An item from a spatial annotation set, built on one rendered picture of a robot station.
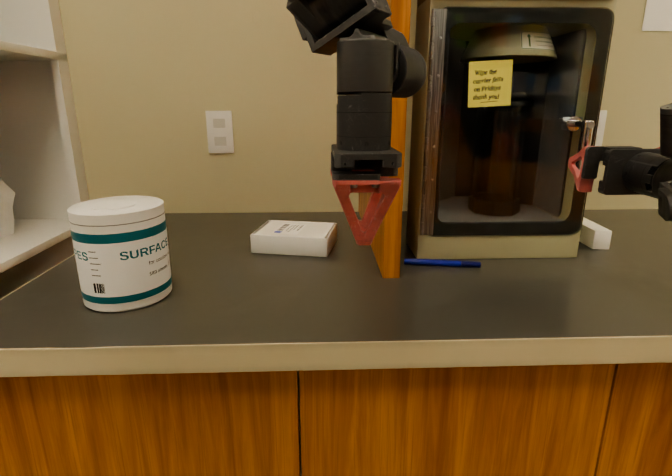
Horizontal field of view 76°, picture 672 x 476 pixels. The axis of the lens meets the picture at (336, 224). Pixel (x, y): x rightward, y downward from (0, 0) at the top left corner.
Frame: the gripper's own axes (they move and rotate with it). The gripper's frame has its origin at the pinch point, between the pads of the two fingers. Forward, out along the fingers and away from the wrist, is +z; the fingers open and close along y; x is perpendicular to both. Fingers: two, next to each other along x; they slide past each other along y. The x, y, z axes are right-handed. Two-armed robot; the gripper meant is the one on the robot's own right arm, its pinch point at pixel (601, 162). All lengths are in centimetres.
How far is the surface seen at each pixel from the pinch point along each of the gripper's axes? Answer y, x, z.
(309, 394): 47, 30, -17
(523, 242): 5.8, 17.2, 10.5
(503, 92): 13.1, -10.9, 9.9
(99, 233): 76, 8, -10
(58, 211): 119, 21, 53
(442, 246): 21.8, 17.7, 10.5
